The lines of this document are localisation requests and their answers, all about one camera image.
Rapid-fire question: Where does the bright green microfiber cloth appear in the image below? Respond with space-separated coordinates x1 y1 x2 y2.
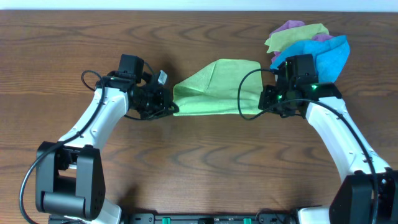
173 59 262 116

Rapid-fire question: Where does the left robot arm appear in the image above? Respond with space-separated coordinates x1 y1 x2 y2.
35 72 178 223

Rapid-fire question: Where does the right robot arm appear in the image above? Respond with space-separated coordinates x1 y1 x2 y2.
259 83 397 223

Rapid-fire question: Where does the olive green microfiber cloth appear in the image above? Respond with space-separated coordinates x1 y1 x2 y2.
264 24 329 53

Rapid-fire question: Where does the blue microfiber cloth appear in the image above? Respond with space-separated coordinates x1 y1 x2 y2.
270 35 350 83

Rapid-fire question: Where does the purple microfiber cloth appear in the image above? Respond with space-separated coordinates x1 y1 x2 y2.
269 20 333 62

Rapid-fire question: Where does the left black camera cable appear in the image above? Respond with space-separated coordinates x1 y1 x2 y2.
19 60 169 224

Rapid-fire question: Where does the black camera cable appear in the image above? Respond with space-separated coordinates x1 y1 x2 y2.
19 60 169 224
237 68 379 224

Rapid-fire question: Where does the right black camera cable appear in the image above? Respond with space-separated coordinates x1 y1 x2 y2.
237 68 379 224

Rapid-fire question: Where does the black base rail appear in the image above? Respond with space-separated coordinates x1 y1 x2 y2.
48 212 324 224

